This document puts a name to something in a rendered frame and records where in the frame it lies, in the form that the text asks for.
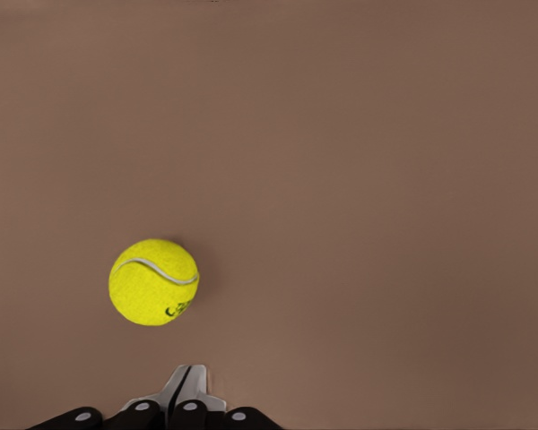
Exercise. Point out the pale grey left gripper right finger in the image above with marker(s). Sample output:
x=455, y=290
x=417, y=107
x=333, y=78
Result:
x=193, y=394

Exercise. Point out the yellow tennis ball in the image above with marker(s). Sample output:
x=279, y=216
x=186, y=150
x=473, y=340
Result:
x=152, y=282

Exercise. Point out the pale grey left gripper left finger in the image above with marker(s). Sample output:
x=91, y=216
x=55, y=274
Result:
x=159, y=401

